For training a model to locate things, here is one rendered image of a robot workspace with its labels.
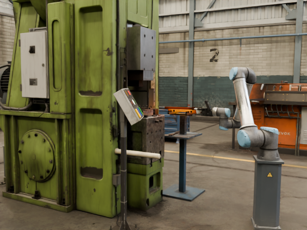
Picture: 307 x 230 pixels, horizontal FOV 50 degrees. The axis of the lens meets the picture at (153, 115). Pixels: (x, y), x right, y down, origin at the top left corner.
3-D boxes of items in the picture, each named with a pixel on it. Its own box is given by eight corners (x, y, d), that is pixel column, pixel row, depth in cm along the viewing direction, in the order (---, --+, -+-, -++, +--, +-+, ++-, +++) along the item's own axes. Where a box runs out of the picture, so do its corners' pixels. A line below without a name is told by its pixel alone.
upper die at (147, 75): (153, 80, 330) (153, 70, 329) (143, 80, 312) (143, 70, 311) (118, 80, 350) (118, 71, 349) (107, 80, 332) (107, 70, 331)
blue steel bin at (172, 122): (190, 138, 755) (191, 106, 748) (179, 143, 683) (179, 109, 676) (142, 134, 802) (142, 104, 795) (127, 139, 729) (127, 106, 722)
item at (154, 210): (181, 202, 347) (181, 201, 347) (155, 222, 296) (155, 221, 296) (148, 196, 366) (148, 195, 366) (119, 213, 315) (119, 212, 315)
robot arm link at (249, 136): (265, 144, 273) (248, 64, 298) (246, 145, 270) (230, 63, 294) (256, 148, 288) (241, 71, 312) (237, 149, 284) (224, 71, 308)
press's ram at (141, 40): (159, 71, 341) (160, 31, 337) (140, 70, 307) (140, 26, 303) (125, 71, 361) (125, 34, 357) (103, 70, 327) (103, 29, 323)
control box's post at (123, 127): (126, 229, 282) (126, 102, 271) (124, 231, 278) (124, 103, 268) (123, 228, 284) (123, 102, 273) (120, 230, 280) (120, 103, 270)
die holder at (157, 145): (164, 157, 347) (164, 115, 343) (146, 164, 314) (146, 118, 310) (120, 151, 374) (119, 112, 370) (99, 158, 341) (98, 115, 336)
